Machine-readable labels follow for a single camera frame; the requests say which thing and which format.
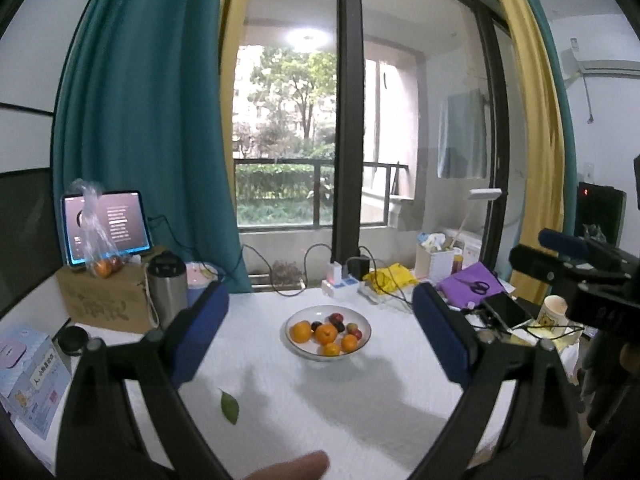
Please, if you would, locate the white power strip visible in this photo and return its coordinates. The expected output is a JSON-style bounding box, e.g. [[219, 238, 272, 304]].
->
[[321, 277, 360, 301]]

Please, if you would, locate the teal curtain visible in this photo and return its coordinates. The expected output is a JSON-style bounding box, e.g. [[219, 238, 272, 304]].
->
[[52, 0, 253, 293]]

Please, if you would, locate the black balcony railing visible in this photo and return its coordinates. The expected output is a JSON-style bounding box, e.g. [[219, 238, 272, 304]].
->
[[235, 158, 408, 228]]

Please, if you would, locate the yellow duck plush cloth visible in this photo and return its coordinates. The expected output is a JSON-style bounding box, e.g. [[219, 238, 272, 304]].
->
[[362, 263, 420, 295]]

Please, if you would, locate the stainless steel tumbler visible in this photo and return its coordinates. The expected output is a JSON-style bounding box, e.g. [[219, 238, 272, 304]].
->
[[146, 253, 188, 331]]

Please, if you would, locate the black round speaker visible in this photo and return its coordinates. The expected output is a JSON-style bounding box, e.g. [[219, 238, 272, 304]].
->
[[56, 326, 88, 356]]

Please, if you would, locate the white bowl with dark rim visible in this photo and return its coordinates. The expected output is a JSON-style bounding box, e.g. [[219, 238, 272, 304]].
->
[[285, 305, 372, 362]]

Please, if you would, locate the clear plastic bag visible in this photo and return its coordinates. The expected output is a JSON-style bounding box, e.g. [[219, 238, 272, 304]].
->
[[70, 178, 133, 279]]

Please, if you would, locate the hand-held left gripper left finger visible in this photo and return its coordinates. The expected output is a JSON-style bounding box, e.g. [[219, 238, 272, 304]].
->
[[55, 280, 236, 480]]

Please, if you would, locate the black phone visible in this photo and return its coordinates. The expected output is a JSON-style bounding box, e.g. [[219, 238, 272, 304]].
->
[[480, 292, 533, 333]]

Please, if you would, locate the cardboard box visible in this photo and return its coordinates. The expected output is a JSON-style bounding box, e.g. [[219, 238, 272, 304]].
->
[[55, 246, 168, 335]]

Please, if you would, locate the yellow curtain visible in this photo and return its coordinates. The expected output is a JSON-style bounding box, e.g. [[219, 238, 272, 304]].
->
[[482, 0, 566, 281]]

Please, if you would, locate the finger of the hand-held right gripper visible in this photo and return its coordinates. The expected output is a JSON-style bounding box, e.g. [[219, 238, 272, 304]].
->
[[537, 228, 640, 273], [509, 244, 640, 291]]

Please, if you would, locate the dark panel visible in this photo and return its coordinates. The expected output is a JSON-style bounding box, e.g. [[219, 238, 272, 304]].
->
[[0, 167, 66, 318]]

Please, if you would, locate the white desk lamp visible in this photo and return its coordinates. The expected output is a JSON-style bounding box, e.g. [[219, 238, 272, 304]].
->
[[452, 188, 502, 251]]

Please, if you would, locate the long black cable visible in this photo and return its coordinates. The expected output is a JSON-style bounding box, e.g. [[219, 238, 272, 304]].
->
[[242, 243, 335, 295]]

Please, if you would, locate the white mug with yellow print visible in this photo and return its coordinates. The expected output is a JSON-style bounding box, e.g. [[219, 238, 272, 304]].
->
[[537, 295, 569, 331]]

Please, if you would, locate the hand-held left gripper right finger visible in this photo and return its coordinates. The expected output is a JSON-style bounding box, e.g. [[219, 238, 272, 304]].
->
[[407, 281, 585, 480]]

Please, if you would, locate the black appliance with red light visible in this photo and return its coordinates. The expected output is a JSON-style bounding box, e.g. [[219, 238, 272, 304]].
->
[[575, 183, 627, 248]]

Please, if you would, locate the white air conditioner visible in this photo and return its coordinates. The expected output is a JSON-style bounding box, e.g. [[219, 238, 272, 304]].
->
[[560, 37, 640, 78]]

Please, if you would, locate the potted plant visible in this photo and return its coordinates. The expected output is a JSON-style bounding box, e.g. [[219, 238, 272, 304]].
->
[[271, 260, 303, 288]]

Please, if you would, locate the white perforated basket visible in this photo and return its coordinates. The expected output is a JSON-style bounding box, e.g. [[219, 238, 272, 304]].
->
[[416, 232, 463, 280]]

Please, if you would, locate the green leaf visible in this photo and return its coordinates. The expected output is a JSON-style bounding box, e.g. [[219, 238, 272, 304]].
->
[[220, 390, 240, 426]]

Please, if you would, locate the black window frame post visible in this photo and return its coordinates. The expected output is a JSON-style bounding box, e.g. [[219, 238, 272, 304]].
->
[[332, 0, 368, 271]]

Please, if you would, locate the purple cloth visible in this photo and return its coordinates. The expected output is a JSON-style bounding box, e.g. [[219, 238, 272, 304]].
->
[[436, 261, 506, 308]]

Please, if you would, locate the light blue printed box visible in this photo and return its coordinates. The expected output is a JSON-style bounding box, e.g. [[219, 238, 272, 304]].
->
[[0, 325, 72, 441]]

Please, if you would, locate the hanging light blue garment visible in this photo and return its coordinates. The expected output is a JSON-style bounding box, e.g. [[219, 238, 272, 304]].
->
[[437, 89, 488, 179]]

